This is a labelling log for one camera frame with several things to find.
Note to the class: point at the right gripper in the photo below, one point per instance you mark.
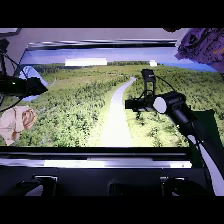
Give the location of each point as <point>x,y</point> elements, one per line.
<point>140,104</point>

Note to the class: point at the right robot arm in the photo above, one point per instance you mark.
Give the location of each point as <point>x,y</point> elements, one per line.
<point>181,111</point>

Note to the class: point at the purple garment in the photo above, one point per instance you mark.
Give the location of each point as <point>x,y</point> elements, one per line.
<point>203,46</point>

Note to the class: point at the pale garment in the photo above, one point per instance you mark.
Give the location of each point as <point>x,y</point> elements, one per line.
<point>30,72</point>

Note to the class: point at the pink beige garment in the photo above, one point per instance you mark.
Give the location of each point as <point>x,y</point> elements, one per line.
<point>15,121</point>

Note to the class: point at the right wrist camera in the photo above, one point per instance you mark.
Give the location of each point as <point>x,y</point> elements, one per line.
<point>148,75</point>

